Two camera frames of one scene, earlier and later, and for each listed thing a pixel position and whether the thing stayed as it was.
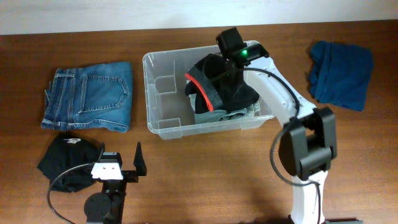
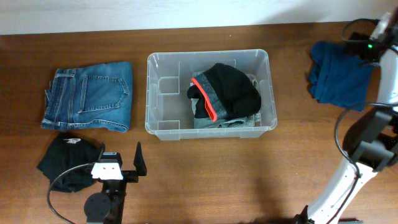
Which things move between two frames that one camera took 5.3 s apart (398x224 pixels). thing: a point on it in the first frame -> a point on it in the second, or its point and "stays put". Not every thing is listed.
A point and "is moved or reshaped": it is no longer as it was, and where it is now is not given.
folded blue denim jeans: x=94 y=97 stays put
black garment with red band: x=207 y=80 is moved or reshaped
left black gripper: x=132 y=176 stays put
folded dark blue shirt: x=341 y=74 stays put
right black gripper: x=232 y=87 -> x=360 y=38
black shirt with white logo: x=67 y=150 stays put
